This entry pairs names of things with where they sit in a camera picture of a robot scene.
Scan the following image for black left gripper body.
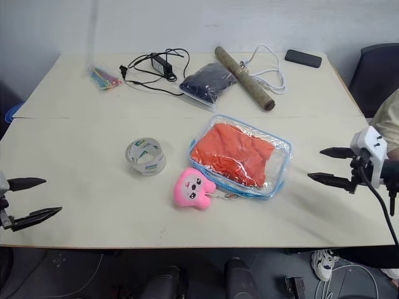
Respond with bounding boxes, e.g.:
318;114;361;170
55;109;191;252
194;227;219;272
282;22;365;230
0;199;14;232

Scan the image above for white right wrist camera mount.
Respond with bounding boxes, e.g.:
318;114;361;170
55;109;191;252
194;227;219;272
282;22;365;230
349;125;389;189

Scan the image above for navy cloth in clear bag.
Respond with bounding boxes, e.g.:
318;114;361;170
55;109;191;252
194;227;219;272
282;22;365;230
179;62;239;112

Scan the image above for orange-red cloth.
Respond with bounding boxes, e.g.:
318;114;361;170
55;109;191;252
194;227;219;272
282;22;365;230
190;122;276;189

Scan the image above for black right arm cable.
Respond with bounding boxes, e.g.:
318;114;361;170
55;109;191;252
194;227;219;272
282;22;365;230
358;157;399;247

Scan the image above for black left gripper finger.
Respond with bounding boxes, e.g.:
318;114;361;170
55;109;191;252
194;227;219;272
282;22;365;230
7;177;47;192
11;206;63;232

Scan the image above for pink plush toy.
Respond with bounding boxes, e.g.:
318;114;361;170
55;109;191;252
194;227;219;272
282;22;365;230
173;167;235;213

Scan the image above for dark rounded shape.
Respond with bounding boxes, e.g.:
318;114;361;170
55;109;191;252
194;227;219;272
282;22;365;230
142;264;190;299
223;257;261;299

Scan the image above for white sneaker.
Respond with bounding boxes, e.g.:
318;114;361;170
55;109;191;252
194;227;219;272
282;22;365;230
310;249;341;282

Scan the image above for black chair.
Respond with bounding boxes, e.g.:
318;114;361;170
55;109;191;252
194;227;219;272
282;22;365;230
348;43;399;118

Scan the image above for black power adapter with cable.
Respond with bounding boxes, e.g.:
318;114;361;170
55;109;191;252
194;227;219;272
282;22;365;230
119;47;191;97

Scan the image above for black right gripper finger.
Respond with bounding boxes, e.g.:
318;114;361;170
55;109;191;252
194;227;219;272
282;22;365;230
307;172;352;189
319;146;355;161

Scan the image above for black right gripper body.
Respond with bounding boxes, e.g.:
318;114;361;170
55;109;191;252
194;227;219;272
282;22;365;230
344;148;376;195

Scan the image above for person in beige clothing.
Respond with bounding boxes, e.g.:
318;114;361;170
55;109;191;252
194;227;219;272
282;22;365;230
371;92;399;154

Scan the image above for white floor cable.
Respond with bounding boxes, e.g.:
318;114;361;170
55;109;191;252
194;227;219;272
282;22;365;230
314;257;399;299

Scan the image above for rolled brown-green mat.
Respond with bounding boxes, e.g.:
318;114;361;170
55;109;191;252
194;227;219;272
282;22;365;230
214;45;276;112

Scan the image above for black smartphone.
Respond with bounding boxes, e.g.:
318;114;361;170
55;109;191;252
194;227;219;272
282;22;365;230
284;49;323;69

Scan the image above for clear pouch with orange cloth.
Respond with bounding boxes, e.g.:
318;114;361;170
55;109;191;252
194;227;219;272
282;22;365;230
186;114;294;202

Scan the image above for clear packing tape roll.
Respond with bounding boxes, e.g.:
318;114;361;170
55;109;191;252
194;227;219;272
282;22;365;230
125;136;167;177

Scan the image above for bag of colourful ties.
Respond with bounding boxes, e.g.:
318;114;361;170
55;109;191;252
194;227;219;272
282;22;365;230
82;63;123;92

